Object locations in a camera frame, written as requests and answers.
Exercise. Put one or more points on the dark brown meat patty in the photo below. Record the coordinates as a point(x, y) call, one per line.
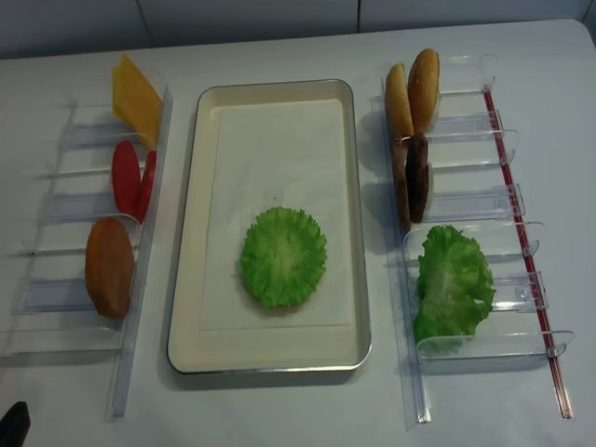
point(417, 176)

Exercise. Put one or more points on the yellow cheese slice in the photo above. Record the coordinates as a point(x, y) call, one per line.
point(136, 102)

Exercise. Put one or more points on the white paper tray liner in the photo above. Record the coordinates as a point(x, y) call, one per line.
point(290, 154)

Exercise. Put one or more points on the green lettuce leaf in rack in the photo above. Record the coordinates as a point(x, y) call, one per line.
point(455, 285)

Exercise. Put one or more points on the tan bun half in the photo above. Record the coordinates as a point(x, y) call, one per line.
point(398, 110)

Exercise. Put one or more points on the golden bun top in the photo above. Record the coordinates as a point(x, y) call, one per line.
point(423, 89)

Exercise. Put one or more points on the clear acrylic left rack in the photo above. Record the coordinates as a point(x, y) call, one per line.
point(55, 186)

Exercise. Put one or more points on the clear acrylic rack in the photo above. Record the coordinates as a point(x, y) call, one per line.
point(471, 188)
point(55, 186)

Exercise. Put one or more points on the light brown meat patty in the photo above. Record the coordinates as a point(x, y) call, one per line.
point(398, 154)

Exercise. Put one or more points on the clear acrylic right rack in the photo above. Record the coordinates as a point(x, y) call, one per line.
point(471, 188)

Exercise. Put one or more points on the brown bread slice left rack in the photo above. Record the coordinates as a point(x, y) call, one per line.
point(109, 267)

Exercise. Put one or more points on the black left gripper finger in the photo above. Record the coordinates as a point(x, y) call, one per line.
point(14, 425)

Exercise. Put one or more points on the red tomato slice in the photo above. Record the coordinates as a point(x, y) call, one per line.
point(146, 186)
point(126, 177)

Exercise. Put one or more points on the green lettuce leaf on tray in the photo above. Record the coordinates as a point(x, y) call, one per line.
point(283, 258)

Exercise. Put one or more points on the cream rectangular metal tray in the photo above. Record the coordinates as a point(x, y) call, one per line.
point(195, 349)

